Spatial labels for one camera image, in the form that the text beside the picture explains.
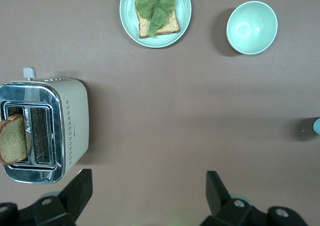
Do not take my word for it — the pale green bowl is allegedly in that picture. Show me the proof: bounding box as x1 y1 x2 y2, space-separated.
226 0 279 56

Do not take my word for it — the pale green plate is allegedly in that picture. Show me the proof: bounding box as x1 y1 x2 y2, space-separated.
119 0 193 49

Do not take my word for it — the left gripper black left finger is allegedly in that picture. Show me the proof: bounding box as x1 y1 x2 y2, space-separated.
0 168 94 226

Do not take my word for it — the beige chrome toaster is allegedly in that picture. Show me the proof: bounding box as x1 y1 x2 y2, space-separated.
0 66 90 185

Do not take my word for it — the toast slice under lettuce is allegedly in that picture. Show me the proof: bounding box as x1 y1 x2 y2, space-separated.
134 0 181 39

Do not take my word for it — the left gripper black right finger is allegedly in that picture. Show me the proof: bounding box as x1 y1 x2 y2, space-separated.
199 170 307 226

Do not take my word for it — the brown table cover mat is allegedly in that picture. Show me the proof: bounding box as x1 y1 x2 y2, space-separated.
0 0 320 226

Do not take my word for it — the brown bread slice in toaster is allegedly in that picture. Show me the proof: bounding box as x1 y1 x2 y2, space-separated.
0 113 29 166

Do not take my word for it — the green lettuce leaf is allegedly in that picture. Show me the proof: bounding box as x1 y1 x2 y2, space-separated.
136 0 177 37

